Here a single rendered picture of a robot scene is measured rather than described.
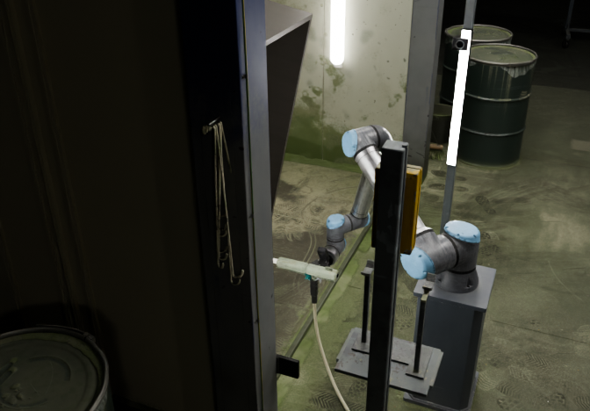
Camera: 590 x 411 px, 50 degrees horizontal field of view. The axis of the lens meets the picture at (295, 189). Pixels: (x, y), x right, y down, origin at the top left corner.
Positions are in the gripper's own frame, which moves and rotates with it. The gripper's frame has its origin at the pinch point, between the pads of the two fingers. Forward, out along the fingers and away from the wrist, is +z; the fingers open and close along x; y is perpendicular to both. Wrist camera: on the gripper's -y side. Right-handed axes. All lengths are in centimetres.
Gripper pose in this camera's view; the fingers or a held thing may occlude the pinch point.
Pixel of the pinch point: (312, 276)
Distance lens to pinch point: 306.6
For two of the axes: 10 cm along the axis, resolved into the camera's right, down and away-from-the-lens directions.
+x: -9.2, -1.9, 3.5
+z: -4.0, 4.3, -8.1
